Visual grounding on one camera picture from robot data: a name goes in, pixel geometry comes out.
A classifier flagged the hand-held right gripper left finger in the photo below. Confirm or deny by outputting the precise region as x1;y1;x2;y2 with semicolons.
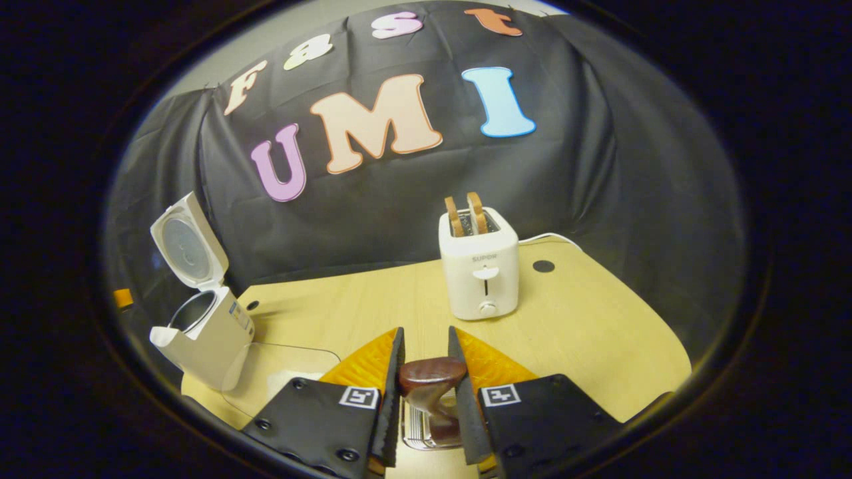
241;326;405;479

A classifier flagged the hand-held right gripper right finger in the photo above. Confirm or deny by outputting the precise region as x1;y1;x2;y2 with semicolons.
447;326;623;479

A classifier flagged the metal wire chopstick holder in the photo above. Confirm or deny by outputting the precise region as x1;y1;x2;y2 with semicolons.
401;389;467;450

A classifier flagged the white rice cooker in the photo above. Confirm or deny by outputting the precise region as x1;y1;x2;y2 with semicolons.
150;192;256;392

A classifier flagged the brown wooden spoon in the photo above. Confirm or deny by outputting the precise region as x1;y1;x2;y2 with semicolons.
399;357;468;440

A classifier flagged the clear plastic container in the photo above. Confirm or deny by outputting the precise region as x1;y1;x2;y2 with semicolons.
222;343;341;418

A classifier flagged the white toaster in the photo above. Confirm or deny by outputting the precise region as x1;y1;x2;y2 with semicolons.
439;206;520;321

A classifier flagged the black backdrop cloth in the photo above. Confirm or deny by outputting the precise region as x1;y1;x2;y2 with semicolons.
103;0;746;363

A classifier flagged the white toaster cable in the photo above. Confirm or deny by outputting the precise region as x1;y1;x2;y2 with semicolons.
518;232;583;252

